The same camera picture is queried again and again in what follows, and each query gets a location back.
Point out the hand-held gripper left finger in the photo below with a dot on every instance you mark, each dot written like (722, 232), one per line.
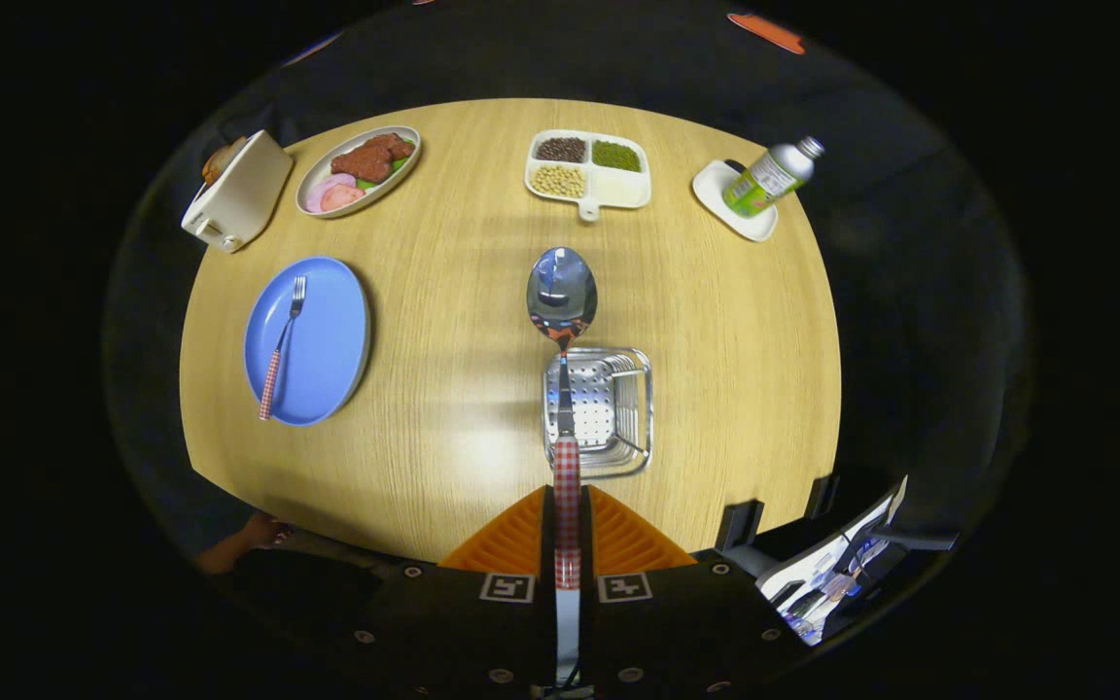
(453, 632)

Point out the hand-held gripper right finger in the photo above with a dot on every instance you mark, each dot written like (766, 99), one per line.
(677, 632)

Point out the small white dish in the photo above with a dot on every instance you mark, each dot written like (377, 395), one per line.
(711, 190)

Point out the white toaster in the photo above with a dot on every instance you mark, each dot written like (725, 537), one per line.
(244, 194)

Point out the toasted bread slice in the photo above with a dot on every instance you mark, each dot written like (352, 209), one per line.
(222, 160)

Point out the green label metal bottle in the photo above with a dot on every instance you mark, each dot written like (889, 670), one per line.
(764, 180)

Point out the pink ham slices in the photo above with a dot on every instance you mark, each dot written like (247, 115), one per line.
(336, 194)

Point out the round blue plate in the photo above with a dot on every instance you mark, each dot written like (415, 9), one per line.
(327, 340)

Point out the pile of yellow soybeans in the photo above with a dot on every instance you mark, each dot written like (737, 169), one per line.
(558, 181)

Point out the perforated metal basket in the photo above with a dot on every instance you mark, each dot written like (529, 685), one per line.
(613, 399)

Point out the brown meat slices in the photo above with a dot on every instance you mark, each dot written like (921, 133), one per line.
(366, 160)

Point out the white divided tray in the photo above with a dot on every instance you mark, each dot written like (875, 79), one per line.
(618, 187)

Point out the pile of green beans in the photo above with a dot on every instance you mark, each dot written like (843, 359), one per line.
(615, 156)

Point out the white screen device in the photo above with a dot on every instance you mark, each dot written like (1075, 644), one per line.
(827, 574)

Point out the oval white plate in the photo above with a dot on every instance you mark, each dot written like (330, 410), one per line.
(317, 190)

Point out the pile of dark red beans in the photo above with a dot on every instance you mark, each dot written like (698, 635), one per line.
(561, 149)

